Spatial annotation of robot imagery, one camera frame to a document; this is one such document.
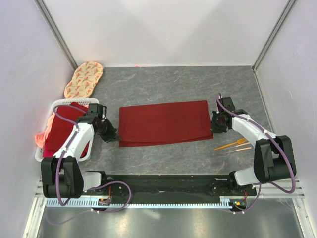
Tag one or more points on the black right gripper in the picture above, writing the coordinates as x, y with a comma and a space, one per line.
214, 128

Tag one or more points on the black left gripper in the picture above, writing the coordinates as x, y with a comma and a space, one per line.
111, 135

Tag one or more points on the red cloth napkin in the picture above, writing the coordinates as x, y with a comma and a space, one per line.
165, 123

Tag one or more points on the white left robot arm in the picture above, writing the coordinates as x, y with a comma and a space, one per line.
61, 175

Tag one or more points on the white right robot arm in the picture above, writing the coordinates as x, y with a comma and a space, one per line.
273, 155

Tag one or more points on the orange plastic fork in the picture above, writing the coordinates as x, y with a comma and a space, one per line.
240, 141

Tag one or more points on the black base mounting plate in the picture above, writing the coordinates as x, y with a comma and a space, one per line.
171, 189

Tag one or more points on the red cloth in basket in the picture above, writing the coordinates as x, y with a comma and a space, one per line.
62, 129

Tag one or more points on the floral oval placemat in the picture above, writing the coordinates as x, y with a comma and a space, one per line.
84, 80

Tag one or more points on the salmon pink cloth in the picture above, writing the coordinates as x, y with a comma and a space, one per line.
40, 138

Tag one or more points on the white plastic basket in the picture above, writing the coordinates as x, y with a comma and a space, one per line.
67, 103

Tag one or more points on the chopstick with tan handle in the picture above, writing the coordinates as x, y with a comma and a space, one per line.
238, 145

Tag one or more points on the white slotted cable duct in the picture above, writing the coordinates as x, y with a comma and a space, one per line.
86, 202

